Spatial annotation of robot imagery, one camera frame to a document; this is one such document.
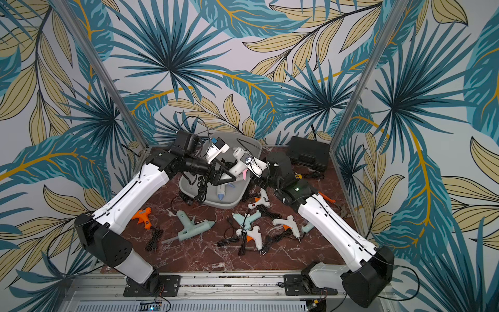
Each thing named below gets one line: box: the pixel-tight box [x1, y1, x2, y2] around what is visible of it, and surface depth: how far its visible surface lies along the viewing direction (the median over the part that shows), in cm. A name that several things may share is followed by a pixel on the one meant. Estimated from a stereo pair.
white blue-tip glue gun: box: [216, 184, 227, 201], surface depth 97 cm
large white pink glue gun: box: [228, 146, 250, 181], surface depth 70 cm
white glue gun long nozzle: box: [271, 215, 301, 244], surface depth 90 cm
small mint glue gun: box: [231, 209, 262, 231], surface depth 91 cm
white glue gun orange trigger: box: [235, 225, 263, 251], surface depth 86 cm
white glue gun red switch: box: [248, 187, 271, 210], surface depth 97 cm
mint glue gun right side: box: [301, 222, 315, 233], surface depth 88 cm
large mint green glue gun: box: [161, 210, 216, 244], surface depth 87 cm
